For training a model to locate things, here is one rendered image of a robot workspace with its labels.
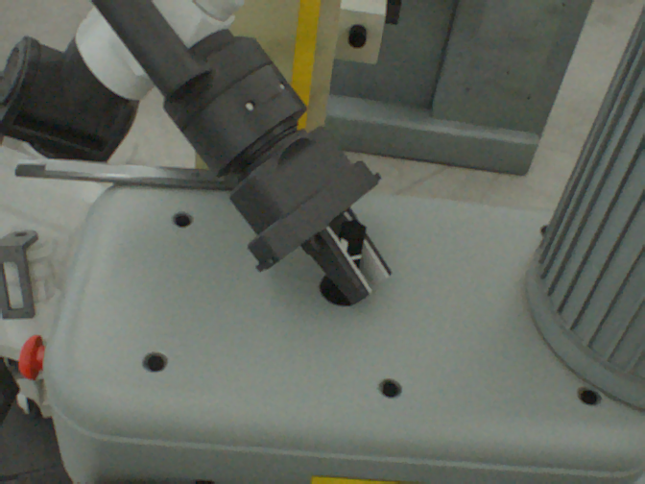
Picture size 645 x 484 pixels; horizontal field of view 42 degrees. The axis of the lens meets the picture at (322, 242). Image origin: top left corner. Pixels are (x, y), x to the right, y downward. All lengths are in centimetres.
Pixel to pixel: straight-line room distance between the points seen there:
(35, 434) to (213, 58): 164
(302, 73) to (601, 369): 207
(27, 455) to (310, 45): 138
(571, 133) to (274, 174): 367
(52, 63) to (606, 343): 71
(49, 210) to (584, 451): 71
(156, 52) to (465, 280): 30
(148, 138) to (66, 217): 268
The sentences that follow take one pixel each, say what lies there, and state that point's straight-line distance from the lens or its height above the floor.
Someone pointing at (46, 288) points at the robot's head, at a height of 163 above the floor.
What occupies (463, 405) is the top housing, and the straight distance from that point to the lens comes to 62.
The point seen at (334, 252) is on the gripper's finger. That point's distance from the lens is 62.
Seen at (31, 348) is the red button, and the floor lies 178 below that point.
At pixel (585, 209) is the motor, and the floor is 201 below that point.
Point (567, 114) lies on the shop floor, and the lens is 434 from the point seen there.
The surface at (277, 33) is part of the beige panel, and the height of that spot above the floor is 103.
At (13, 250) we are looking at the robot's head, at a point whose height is 169.
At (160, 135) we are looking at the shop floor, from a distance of 377.
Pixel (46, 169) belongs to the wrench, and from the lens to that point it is 75.
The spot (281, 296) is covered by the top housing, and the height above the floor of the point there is 189.
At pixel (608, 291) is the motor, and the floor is 197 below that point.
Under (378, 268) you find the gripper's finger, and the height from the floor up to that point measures 192.
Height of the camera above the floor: 239
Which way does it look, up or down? 46 degrees down
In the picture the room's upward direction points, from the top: 9 degrees clockwise
